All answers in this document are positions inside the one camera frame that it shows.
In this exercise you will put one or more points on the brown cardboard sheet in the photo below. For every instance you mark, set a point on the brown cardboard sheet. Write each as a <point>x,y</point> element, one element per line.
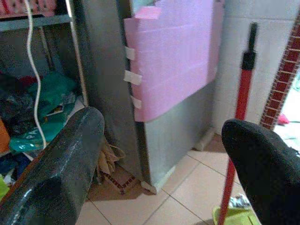
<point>122,185</point>

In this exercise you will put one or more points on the pink foam board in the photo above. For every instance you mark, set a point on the pink foam board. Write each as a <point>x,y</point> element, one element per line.
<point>173,70</point>

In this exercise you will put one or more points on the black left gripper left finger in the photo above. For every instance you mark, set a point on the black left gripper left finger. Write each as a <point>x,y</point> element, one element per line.
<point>54,178</point>

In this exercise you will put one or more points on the pink cloth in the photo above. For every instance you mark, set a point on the pink cloth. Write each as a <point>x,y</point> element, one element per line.
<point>284,119</point>

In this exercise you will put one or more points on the brown paper bag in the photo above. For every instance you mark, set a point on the brown paper bag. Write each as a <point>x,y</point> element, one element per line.
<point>110,159</point>

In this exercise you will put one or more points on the grey metal cabinet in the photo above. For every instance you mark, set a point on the grey metal cabinet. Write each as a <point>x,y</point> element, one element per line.
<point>110,70</point>

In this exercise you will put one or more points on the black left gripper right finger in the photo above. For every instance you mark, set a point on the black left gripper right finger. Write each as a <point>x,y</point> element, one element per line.
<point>269,175</point>

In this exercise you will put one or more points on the white tape strip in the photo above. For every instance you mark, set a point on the white tape strip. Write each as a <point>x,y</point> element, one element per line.
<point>137,102</point>
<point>130,53</point>
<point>132,77</point>

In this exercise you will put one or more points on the black plastic bag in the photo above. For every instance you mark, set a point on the black plastic bag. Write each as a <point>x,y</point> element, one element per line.
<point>16,105</point>

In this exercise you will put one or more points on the grey metal shelf rack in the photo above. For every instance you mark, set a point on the grey metal shelf rack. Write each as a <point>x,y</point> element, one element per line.
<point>35,21</point>

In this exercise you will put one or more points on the green plastic bag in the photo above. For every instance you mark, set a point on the green plastic bag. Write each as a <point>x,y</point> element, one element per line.
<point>56,89</point>

